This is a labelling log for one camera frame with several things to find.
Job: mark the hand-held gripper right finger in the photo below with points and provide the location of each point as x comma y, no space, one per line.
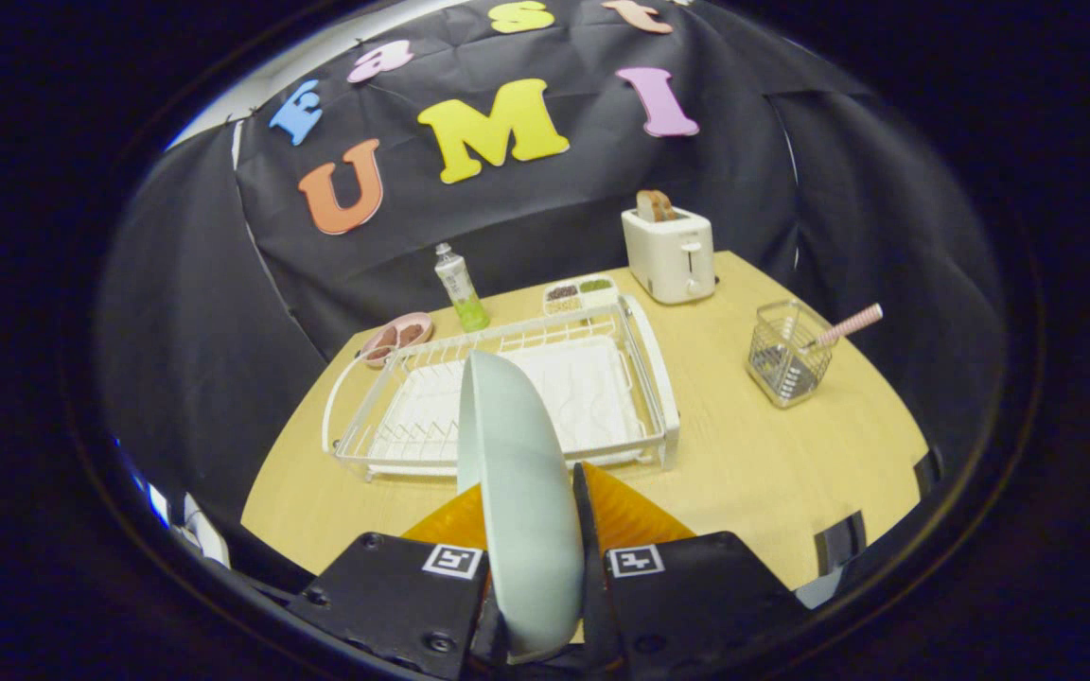
592,586

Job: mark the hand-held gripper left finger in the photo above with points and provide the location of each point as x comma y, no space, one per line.
394,596

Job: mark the light green plate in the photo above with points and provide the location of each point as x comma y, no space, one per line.
526,492

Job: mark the pink divided dish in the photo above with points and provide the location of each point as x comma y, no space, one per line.
398,338

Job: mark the white divided bean dish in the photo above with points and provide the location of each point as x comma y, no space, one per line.
581,293

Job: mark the white side table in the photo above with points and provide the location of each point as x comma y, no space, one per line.
206,534

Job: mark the black table edge clamp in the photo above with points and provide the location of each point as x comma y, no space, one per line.
927,470
840,541

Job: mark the clear bottle green liquid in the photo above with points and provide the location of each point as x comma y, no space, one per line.
460,288

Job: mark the black backdrop cloth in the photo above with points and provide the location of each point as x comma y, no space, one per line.
204,331

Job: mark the cream toaster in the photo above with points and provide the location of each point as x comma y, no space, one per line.
668,255

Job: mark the brown bread slice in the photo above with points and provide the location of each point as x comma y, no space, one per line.
656,205

